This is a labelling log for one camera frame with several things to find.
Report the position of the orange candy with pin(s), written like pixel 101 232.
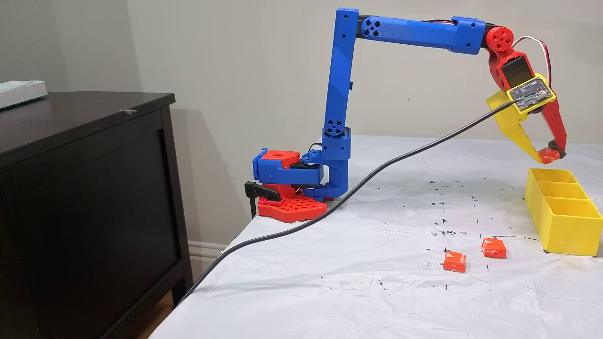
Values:
pixel 549 156
pixel 454 262
pixel 494 248

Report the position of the yellow three-compartment box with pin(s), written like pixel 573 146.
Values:
pixel 565 230

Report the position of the white flat box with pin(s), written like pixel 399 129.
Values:
pixel 21 93

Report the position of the white plastic table cover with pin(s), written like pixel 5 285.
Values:
pixel 353 282

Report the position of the black table clamp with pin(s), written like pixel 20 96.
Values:
pixel 264 192

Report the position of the white baseboard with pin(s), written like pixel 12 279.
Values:
pixel 202 249

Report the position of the dark wooden cabinet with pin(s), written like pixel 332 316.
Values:
pixel 94 212

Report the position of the camera board on yellow mount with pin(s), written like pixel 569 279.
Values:
pixel 530 93

